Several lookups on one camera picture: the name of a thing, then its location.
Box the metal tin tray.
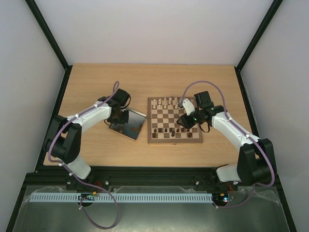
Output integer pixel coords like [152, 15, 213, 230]
[108, 107, 147, 141]

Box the wooden chess board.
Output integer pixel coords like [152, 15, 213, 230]
[147, 96, 203, 145]

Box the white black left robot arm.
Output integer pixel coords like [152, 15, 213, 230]
[43, 89, 131, 179]

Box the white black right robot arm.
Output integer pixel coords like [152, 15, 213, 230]
[177, 91, 276, 189]

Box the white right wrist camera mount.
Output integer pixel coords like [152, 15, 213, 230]
[179, 98, 195, 116]

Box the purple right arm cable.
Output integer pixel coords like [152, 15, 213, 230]
[181, 80, 276, 209]

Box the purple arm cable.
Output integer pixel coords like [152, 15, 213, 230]
[181, 80, 276, 209]
[47, 81, 120, 229]

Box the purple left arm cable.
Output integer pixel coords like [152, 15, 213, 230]
[47, 81, 120, 229]

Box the light blue slotted cable duct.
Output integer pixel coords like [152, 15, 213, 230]
[29, 193, 213, 203]

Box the black aluminium frame rail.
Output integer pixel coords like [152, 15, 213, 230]
[24, 166, 281, 191]

